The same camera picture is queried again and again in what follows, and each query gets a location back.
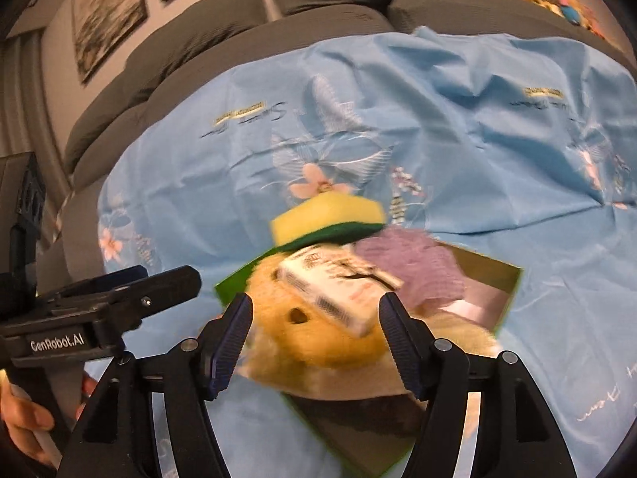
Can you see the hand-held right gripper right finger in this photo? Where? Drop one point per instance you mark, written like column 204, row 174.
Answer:
column 400, row 343

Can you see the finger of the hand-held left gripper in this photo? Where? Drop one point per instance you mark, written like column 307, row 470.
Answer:
column 119, row 275
column 164, row 284

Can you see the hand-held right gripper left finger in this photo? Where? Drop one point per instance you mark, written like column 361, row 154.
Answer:
column 231, row 343

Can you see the small tree print box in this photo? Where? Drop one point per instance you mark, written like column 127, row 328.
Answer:
column 343, row 289

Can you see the purple cloth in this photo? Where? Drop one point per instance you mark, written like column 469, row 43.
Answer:
column 418, row 264

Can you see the yellow plush toy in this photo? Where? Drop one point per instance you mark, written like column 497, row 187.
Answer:
column 318, row 343

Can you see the green cardboard box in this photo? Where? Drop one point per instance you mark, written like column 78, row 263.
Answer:
column 502, row 289

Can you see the yellow sponge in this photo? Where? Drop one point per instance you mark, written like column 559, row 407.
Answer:
column 323, row 214

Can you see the person's left hand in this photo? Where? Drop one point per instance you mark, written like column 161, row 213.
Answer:
column 20, row 418

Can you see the grey curtain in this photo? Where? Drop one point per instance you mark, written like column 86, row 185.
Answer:
column 25, row 109

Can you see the light blue floral sheet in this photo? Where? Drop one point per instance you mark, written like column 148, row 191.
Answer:
column 473, row 124

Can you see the large framed picture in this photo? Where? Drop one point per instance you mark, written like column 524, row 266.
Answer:
column 107, row 20

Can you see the grey sofa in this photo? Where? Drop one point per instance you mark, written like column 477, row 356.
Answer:
column 224, row 25

